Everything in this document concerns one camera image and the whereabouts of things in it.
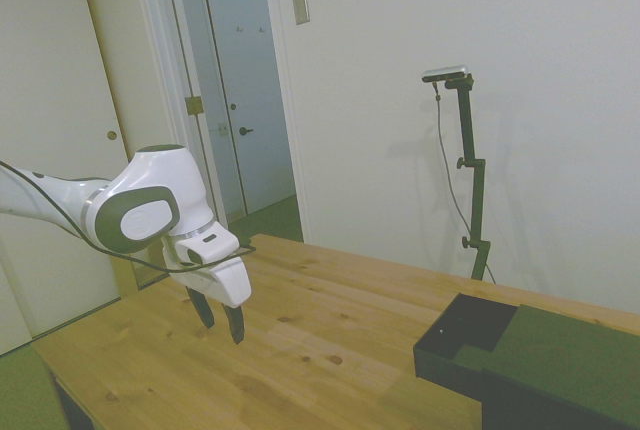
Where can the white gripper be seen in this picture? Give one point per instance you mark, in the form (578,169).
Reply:
(227,282)

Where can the black drawer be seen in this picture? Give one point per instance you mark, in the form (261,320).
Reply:
(440,365)

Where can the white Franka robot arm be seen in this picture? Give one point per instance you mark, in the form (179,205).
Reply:
(150,180)

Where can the brass door hinge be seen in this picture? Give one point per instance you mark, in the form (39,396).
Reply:
(194,105)

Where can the white hallway door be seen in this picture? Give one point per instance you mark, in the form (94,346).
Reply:
(250,100)

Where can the white hinged door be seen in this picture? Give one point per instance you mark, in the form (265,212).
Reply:
(135,65)

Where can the white closet door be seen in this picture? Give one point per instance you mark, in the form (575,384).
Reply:
(45,75)

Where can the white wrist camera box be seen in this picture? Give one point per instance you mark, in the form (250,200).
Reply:
(212,249)

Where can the white door frame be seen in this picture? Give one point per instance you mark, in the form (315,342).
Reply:
(285,100)

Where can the black camera stand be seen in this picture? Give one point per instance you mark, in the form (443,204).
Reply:
(477,200)

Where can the silver exterior camera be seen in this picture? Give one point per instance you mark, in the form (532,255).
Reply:
(445,73)

